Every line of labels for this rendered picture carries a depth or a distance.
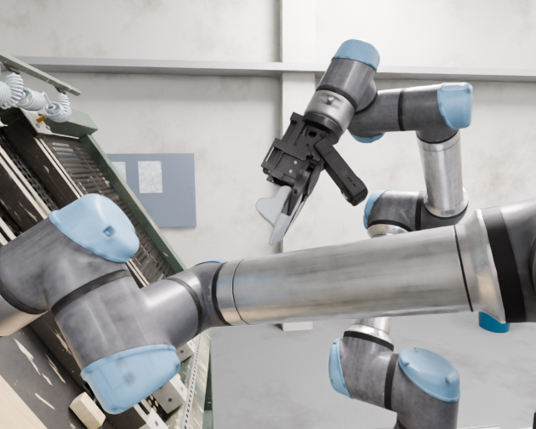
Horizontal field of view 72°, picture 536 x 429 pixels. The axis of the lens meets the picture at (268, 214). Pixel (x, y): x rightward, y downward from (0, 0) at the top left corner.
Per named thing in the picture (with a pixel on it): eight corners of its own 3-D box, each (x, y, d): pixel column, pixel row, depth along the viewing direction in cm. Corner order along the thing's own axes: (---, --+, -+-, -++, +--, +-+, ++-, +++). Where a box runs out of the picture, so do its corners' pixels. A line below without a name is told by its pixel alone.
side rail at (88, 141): (186, 306, 216) (202, 294, 216) (69, 144, 197) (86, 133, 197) (188, 300, 224) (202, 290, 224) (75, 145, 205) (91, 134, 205)
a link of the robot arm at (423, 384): (455, 449, 69) (460, 382, 67) (382, 423, 76) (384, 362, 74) (460, 412, 79) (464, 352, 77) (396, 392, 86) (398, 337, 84)
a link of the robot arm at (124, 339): (220, 342, 38) (168, 254, 40) (139, 405, 28) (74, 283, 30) (175, 369, 42) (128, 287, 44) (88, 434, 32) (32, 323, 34)
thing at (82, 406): (90, 432, 83) (101, 425, 83) (68, 406, 82) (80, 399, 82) (95, 423, 86) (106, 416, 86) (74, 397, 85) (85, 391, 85)
